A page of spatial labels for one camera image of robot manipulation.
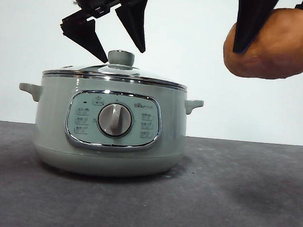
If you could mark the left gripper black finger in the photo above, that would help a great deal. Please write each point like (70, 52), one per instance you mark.
(86, 36)
(134, 21)

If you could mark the glass lid with green knob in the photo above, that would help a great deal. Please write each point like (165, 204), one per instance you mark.
(121, 59)

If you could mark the brown potato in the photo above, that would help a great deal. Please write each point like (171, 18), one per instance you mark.
(276, 50)

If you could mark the green electric cooking pot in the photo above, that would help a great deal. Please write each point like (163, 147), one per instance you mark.
(53, 115)

